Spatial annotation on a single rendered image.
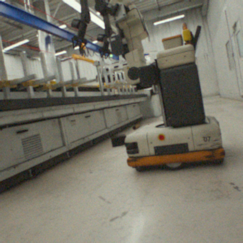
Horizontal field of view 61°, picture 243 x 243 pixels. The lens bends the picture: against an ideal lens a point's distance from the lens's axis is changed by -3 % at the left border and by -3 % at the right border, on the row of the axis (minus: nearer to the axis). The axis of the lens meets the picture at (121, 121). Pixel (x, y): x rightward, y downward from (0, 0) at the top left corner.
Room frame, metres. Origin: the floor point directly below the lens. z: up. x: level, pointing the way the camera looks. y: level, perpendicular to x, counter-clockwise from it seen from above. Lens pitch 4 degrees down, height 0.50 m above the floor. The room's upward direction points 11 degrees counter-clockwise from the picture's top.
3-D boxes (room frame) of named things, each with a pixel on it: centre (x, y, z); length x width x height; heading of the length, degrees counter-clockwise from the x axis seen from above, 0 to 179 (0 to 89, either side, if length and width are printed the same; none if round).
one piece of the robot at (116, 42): (1.77, -0.12, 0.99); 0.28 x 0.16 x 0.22; 160
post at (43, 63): (2.01, 0.63, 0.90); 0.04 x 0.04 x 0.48; 70
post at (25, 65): (1.77, 0.71, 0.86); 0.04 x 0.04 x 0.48; 70
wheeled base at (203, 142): (1.67, -0.40, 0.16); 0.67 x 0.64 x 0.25; 70
